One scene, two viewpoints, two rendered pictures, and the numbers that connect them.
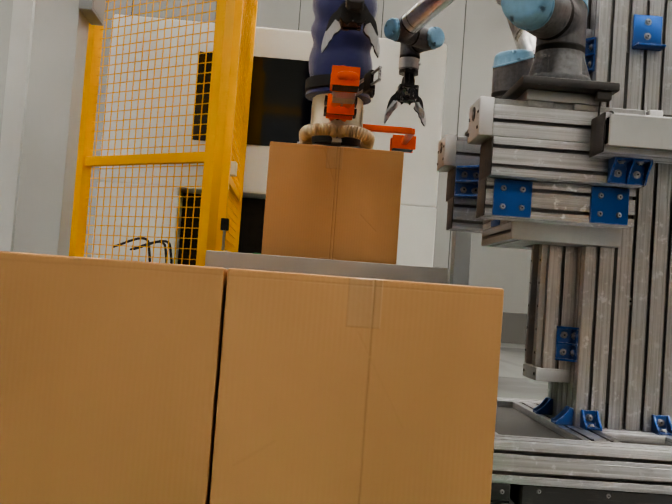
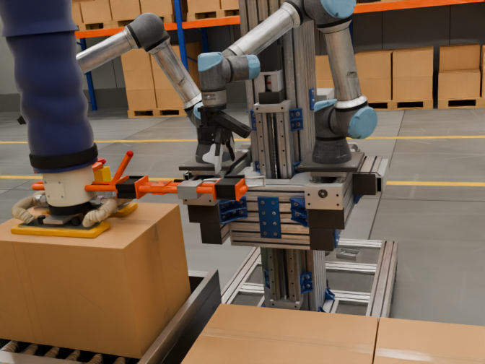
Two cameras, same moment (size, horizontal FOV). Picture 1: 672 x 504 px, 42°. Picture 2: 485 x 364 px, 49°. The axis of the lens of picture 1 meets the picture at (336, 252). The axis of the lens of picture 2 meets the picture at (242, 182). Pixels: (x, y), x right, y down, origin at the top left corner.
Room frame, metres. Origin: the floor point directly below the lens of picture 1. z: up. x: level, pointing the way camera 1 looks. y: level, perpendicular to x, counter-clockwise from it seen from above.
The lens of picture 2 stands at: (1.61, 1.46, 1.59)
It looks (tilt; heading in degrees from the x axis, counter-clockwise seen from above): 17 degrees down; 293
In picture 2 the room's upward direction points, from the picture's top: 5 degrees counter-clockwise
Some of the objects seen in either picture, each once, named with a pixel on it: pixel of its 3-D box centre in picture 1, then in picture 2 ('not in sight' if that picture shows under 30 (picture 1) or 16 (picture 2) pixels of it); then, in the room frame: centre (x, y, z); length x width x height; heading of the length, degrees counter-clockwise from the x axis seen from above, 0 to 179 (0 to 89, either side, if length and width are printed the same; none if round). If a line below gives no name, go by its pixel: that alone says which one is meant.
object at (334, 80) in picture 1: (344, 79); (229, 188); (2.26, 0.01, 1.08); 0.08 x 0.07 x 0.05; 2
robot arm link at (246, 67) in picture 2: not in sight; (237, 68); (2.23, -0.09, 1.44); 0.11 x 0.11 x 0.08; 50
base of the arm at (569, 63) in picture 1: (558, 69); (330, 146); (2.04, -0.50, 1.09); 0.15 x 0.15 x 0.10
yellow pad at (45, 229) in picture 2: not in sight; (59, 223); (2.86, 0.13, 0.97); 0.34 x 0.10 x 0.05; 2
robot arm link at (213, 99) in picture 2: not in sight; (213, 98); (2.28, 0.00, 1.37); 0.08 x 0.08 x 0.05
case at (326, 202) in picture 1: (329, 221); (89, 270); (2.85, 0.03, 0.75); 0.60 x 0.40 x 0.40; 2
